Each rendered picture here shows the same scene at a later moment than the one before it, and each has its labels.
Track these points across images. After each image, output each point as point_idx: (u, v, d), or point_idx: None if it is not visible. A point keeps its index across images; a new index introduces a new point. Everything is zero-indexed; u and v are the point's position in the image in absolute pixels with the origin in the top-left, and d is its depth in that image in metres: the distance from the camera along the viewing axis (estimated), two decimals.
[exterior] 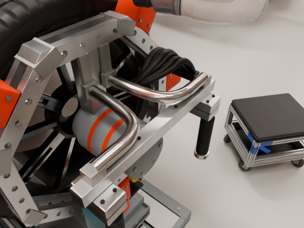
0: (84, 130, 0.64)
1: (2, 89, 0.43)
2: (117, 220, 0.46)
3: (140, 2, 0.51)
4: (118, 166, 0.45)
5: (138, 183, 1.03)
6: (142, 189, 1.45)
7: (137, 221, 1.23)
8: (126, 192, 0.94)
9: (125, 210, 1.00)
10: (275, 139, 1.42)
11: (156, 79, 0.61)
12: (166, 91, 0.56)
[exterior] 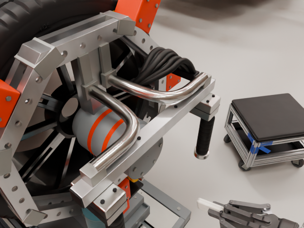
0: (84, 130, 0.64)
1: (2, 89, 0.43)
2: (117, 220, 0.46)
3: (289, 220, 0.59)
4: (118, 166, 0.45)
5: (138, 183, 1.03)
6: (142, 189, 1.45)
7: (137, 221, 1.23)
8: (126, 192, 0.94)
9: (125, 210, 1.00)
10: (275, 139, 1.42)
11: (156, 79, 0.61)
12: (166, 91, 0.56)
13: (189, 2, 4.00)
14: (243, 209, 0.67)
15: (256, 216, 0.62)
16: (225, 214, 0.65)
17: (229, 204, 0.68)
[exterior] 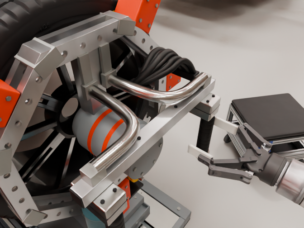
0: (84, 130, 0.64)
1: (2, 89, 0.43)
2: (117, 220, 0.46)
3: (264, 182, 0.62)
4: (118, 166, 0.45)
5: (138, 183, 1.03)
6: (142, 189, 1.45)
7: (137, 221, 1.23)
8: (126, 192, 0.94)
9: (125, 210, 1.00)
10: (275, 139, 1.42)
11: (156, 79, 0.61)
12: (166, 91, 0.56)
13: (189, 2, 4.00)
14: (224, 170, 0.62)
15: (241, 168, 0.65)
16: (239, 135, 0.73)
17: (210, 170, 0.63)
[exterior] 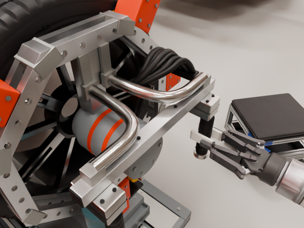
0: (84, 130, 0.64)
1: (2, 89, 0.43)
2: (117, 219, 0.46)
3: (264, 182, 0.62)
4: (118, 165, 0.45)
5: (138, 183, 1.03)
6: (142, 189, 1.45)
7: (137, 221, 1.23)
8: (126, 192, 0.94)
9: (125, 210, 1.00)
10: (275, 139, 1.42)
11: (156, 79, 0.61)
12: (165, 91, 0.56)
13: (189, 2, 4.00)
14: (224, 158, 0.65)
15: (240, 163, 0.66)
16: (225, 140, 0.71)
17: (211, 154, 0.67)
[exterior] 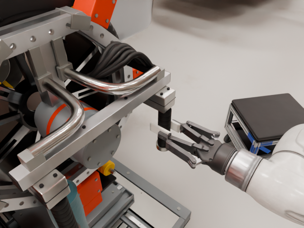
0: (43, 122, 0.67)
1: None
2: (60, 204, 0.49)
3: (216, 172, 0.65)
4: (59, 152, 0.47)
5: (111, 177, 1.05)
6: (142, 189, 1.45)
7: (121, 208, 1.28)
8: (97, 185, 0.96)
9: (98, 202, 1.02)
10: (275, 139, 1.42)
11: (111, 72, 0.63)
12: (116, 83, 0.58)
13: (189, 2, 4.00)
14: (178, 149, 0.67)
15: (195, 154, 0.68)
16: (183, 132, 0.74)
17: (168, 144, 0.70)
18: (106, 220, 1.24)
